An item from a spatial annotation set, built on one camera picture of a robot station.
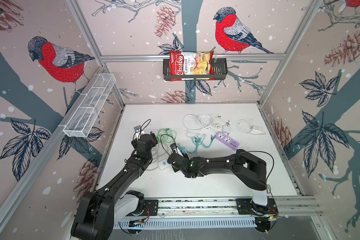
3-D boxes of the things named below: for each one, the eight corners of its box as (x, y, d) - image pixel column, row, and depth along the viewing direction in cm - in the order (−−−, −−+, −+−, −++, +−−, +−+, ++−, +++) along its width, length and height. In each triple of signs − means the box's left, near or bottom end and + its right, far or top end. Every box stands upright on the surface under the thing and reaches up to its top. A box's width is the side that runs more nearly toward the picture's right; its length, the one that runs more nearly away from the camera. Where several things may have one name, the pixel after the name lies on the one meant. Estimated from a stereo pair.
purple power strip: (213, 137, 102) (213, 135, 100) (217, 131, 105) (218, 129, 103) (235, 151, 95) (236, 150, 93) (239, 145, 98) (240, 143, 96)
